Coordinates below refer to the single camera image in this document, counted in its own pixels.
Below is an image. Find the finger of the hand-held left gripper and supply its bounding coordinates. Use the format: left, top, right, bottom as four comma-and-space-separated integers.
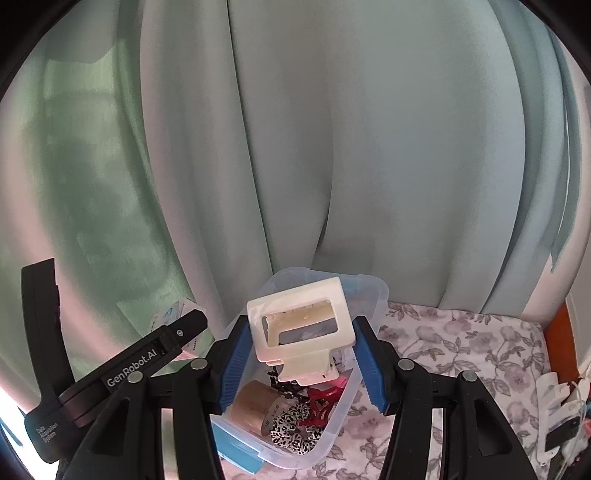
154, 310, 208, 354

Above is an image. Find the brown packing tape roll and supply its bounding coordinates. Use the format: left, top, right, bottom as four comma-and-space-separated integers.
231, 379, 289, 437

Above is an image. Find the leopard print scrunchie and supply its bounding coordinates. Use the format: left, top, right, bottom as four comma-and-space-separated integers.
270, 399, 326, 455

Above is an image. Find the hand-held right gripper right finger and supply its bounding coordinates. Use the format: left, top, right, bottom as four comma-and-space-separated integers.
353, 316, 539, 480

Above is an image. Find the pale green curtain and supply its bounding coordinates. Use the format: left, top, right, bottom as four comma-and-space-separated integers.
0, 0, 587, 416

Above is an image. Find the blue plastic lid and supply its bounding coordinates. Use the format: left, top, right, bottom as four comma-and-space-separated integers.
213, 422, 264, 474

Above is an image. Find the small white cardboard box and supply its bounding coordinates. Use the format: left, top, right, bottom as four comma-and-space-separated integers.
150, 298, 208, 361

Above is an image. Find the red hair claw clip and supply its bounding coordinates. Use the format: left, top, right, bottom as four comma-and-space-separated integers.
299, 387, 342, 430

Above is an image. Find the black flower headband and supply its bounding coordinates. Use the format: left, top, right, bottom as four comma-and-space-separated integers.
268, 364, 305, 398

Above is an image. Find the cream square hair claw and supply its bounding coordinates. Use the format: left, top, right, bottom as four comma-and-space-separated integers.
246, 276, 357, 386

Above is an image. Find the clear plastic container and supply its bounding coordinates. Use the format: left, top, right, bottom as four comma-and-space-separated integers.
210, 267, 389, 472

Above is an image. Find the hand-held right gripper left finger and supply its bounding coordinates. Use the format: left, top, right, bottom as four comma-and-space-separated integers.
58, 318, 252, 480

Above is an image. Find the orange wooden board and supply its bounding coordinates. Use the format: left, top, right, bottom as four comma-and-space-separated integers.
545, 302, 578, 402

